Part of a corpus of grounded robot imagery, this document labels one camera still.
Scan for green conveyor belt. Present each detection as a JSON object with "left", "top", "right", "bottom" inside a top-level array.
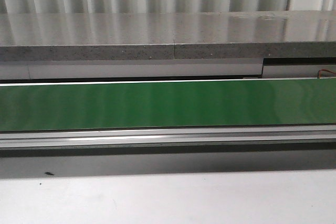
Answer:
[{"left": 1, "top": 78, "right": 335, "bottom": 132}]

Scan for grey stone counter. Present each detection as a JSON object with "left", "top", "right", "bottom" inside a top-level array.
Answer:
[{"left": 0, "top": 10, "right": 336, "bottom": 80}]

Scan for silver conveyor frame rail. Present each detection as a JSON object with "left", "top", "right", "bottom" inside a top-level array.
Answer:
[{"left": 1, "top": 124, "right": 335, "bottom": 149}]

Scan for orange wire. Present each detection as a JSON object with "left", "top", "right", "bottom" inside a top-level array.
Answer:
[{"left": 317, "top": 69, "right": 336, "bottom": 79}]

